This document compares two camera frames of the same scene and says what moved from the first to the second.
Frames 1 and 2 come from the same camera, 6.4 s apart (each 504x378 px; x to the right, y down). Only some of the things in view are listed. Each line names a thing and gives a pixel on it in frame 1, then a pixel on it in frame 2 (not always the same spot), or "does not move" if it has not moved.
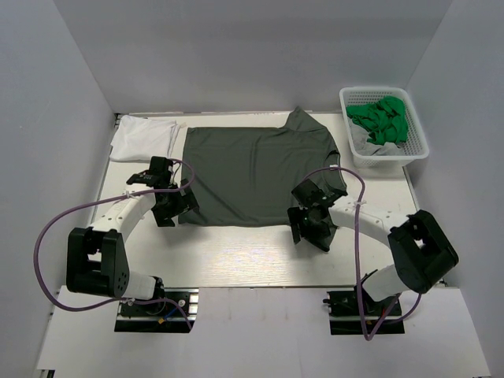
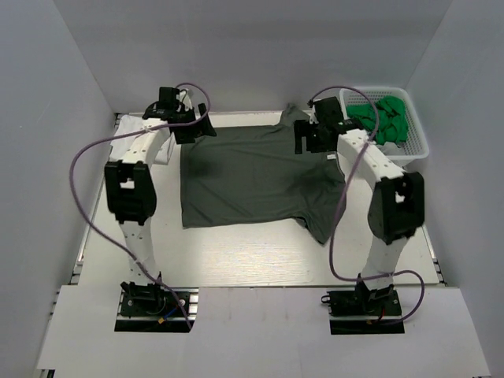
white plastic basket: (383, 128) does not move
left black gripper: (186, 204) -> (201, 129)
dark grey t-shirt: (245, 176) does not move
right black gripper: (296, 216) -> (305, 129)
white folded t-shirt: (140, 138) does not move
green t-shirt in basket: (386, 120) does not move
